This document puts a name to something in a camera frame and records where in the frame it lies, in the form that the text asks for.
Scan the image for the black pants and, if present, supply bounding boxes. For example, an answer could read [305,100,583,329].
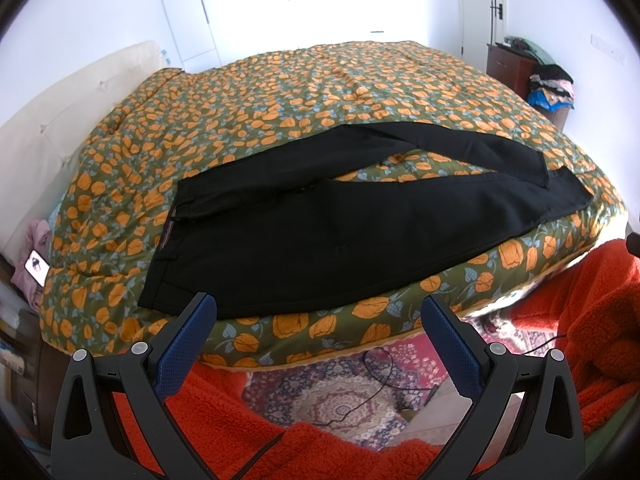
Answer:
[138,122,593,320]

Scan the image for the wooden bedside table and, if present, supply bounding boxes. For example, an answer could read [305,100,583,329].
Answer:
[1,260,68,451]

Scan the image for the red fleece garment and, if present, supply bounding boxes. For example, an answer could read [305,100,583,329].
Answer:
[112,237,640,480]

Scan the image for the white smartphone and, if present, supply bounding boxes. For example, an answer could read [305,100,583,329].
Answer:
[24,249,50,287]

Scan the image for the patterned floor rug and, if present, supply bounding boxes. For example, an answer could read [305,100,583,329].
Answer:
[242,309,566,453]

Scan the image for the floral orange green bedspread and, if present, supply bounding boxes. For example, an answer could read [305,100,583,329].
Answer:
[39,41,628,370]

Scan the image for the pink cloth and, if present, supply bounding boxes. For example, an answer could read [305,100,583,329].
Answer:
[11,220,52,311]

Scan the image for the cream padded headboard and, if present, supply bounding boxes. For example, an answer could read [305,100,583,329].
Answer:
[1,41,167,264]

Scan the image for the pile of clothes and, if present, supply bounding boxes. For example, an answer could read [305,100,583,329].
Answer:
[503,36,575,112]

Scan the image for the dark red wooden cabinet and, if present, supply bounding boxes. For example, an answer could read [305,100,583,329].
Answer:
[486,44,537,100]

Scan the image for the white door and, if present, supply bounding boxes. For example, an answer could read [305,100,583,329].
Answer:
[461,0,506,70]

